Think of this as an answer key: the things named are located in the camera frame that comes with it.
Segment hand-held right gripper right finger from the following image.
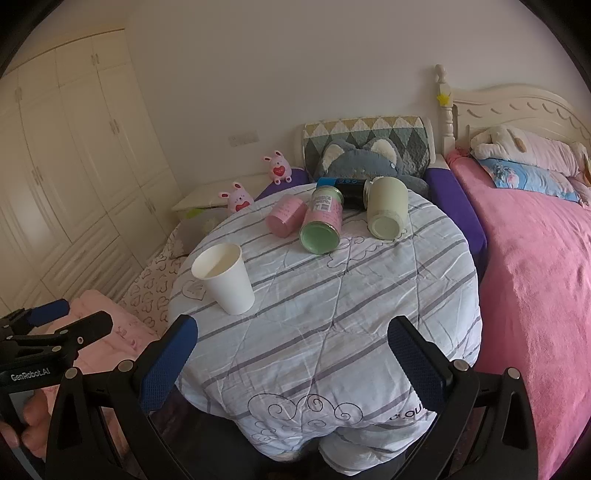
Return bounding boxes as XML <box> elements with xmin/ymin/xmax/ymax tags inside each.
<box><xmin>389</xmin><ymin>316</ymin><xmax>539</xmax><ymax>480</ymax></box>

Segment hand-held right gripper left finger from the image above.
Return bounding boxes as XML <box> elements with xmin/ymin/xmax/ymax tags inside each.
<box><xmin>45</xmin><ymin>315</ymin><xmax>218</xmax><ymax>480</ymax></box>

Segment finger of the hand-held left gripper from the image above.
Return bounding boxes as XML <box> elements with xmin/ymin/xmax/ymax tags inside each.
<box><xmin>0</xmin><ymin>298</ymin><xmax>71</xmax><ymax>340</ymax></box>
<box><xmin>0</xmin><ymin>311</ymin><xmax>114</xmax><ymax>365</ymax></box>

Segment white paper cup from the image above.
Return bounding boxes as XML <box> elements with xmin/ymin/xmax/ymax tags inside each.
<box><xmin>191</xmin><ymin>243</ymin><xmax>256</xmax><ymax>316</ymax></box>

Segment cream cup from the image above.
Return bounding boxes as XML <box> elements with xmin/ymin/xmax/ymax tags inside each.
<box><xmin>363</xmin><ymin>176</ymin><xmax>410</xmax><ymax>241</ymax></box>

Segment pink cup with green base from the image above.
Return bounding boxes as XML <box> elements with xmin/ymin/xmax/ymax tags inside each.
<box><xmin>299</xmin><ymin>186</ymin><xmax>345</xmax><ymax>255</ymax></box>

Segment person's left hand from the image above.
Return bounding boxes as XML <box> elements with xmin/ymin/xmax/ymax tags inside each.
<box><xmin>0</xmin><ymin>396</ymin><xmax>52</xmax><ymax>462</ymax></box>

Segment pink fuzzy blanket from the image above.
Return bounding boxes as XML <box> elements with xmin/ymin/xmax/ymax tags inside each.
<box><xmin>28</xmin><ymin>290</ymin><xmax>160</xmax><ymax>462</ymax></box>

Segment heart printed sheet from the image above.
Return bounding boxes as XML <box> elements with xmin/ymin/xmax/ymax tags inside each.
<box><xmin>117</xmin><ymin>217</ymin><xmax>223</xmax><ymax>339</ymax></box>

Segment striped quilt covered table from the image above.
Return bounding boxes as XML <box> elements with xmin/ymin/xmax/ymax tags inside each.
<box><xmin>168</xmin><ymin>182</ymin><xmax>484</xmax><ymax>466</ymax></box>

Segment bed with pink blanket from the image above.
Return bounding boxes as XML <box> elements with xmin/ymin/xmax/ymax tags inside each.
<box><xmin>444</xmin><ymin>148</ymin><xmax>591</xmax><ymax>480</ymax></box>

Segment cream wardrobe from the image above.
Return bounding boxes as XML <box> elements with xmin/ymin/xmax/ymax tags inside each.
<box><xmin>0</xmin><ymin>28</ymin><xmax>184</xmax><ymax>320</ymax></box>

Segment purple cushion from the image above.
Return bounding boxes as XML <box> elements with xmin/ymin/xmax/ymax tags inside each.
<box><xmin>255</xmin><ymin>167</ymin><xmax>309</xmax><ymax>202</ymax></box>
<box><xmin>425</xmin><ymin>166</ymin><xmax>488</xmax><ymax>278</ymax></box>

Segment white nightstand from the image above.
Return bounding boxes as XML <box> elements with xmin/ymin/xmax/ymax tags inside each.
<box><xmin>172</xmin><ymin>172</ymin><xmax>278</xmax><ymax>217</ymax></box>

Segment pink bunny toy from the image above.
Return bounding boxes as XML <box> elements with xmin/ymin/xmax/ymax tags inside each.
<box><xmin>263</xmin><ymin>150</ymin><xmax>293</xmax><ymax>186</ymax></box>
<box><xmin>219</xmin><ymin>182</ymin><xmax>255</xmax><ymax>214</ymax></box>

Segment black bottle with blue cap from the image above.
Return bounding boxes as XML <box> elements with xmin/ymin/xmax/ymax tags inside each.
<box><xmin>316</xmin><ymin>176</ymin><xmax>370</xmax><ymax>211</ymax></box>

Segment grey plush toy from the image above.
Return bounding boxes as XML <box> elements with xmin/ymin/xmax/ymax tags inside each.
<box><xmin>314</xmin><ymin>138</ymin><xmax>430</xmax><ymax>195</ymax></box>

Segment blue floral pillow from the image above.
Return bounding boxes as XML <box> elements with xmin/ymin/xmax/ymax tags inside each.
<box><xmin>477</xmin><ymin>158</ymin><xmax>583</xmax><ymax>204</ymax></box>

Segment quilted diamond pattern cover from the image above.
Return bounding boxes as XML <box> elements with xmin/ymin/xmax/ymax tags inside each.
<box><xmin>302</xmin><ymin>115</ymin><xmax>435</xmax><ymax>172</ymax></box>

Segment white plush toy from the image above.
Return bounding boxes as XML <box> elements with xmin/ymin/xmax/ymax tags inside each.
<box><xmin>469</xmin><ymin>124</ymin><xmax>533</xmax><ymax>160</ymax></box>

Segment pink pillow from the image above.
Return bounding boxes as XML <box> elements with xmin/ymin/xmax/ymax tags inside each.
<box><xmin>519</xmin><ymin>133</ymin><xmax>588</xmax><ymax>177</ymax></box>

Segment cream bed headboard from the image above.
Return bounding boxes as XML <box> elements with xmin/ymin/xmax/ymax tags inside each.
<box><xmin>434</xmin><ymin>65</ymin><xmax>588</xmax><ymax>160</ymax></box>

